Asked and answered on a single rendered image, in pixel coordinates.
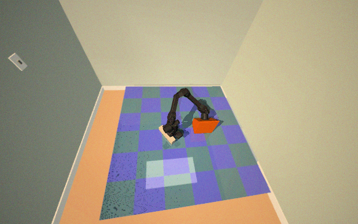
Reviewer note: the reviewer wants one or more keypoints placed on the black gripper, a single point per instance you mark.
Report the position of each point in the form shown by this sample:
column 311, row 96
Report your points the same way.
column 177, row 133

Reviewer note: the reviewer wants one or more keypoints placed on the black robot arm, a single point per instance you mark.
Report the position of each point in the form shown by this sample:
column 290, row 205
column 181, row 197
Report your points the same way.
column 172, row 123

